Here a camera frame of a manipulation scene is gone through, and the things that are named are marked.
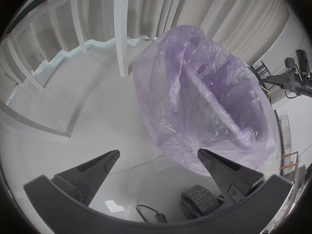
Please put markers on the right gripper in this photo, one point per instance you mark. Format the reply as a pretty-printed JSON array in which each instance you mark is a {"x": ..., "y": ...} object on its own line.
[{"x": 303, "y": 86}]

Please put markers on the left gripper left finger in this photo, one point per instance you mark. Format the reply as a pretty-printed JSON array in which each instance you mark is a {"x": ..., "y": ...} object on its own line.
[{"x": 92, "y": 177}]

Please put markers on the dark grey white chair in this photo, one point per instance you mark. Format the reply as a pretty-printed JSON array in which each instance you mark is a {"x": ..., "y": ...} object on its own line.
[{"x": 121, "y": 33}]

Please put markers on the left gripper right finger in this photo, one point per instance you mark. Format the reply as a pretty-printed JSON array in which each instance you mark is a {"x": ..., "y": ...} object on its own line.
[{"x": 226, "y": 177}]

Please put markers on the beige curtain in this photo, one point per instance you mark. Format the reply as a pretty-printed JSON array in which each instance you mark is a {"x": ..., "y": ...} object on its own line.
[
  {"x": 231, "y": 11},
  {"x": 102, "y": 11}
]

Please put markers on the purple plastic bag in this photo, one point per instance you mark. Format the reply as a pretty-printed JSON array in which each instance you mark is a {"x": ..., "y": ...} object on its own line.
[{"x": 207, "y": 94}]

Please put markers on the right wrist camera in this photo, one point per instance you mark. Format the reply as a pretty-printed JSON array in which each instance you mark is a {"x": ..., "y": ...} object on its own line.
[{"x": 290, "y": 63}]

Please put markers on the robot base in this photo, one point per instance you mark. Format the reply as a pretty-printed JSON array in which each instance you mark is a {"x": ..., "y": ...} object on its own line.
[{"x": 199, "y": 199}]

